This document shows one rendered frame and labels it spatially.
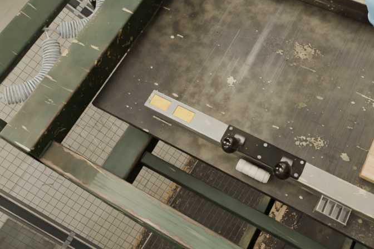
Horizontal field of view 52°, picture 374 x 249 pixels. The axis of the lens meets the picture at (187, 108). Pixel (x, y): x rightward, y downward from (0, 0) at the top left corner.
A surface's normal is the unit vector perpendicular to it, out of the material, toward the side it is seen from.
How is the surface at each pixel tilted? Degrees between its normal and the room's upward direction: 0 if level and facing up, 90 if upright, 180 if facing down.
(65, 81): 58
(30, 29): 90
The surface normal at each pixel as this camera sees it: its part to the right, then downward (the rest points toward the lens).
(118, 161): -0.08, -0.42
